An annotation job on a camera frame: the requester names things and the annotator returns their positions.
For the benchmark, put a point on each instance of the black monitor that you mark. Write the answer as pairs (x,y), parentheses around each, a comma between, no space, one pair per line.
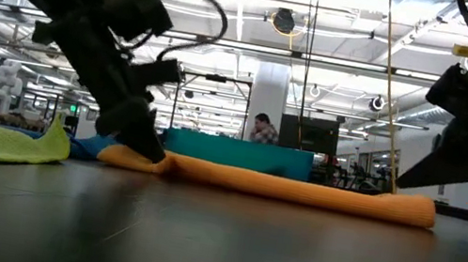
(309,134)

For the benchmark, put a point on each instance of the blue microfiber towel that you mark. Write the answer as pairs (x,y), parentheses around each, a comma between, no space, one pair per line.
(86,146)

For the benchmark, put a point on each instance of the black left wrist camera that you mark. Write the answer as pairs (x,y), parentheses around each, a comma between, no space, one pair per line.
(136,5)

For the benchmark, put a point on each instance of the black metal frame rig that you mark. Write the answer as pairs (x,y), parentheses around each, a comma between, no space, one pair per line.
(216,78)

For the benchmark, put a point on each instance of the teal plastic bin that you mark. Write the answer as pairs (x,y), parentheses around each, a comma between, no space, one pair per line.
(235,152)

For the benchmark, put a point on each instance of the white pillar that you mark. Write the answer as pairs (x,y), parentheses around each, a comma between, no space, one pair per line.
(269,89)

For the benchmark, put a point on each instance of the white robot figure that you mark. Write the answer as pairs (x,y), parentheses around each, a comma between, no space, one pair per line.
(6,83)

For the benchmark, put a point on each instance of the person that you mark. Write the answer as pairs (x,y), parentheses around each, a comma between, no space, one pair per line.
(265,131)

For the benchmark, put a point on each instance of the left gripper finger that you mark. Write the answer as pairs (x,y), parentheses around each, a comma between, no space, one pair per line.
(134,128)

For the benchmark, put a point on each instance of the orange microfiber towel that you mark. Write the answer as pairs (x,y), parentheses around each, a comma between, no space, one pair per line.
(277,187)

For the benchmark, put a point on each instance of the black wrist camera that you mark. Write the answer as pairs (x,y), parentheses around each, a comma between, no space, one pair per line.
(459,92)
(136,5)

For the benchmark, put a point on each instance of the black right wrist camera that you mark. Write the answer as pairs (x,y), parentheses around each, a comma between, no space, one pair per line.
(459,92)

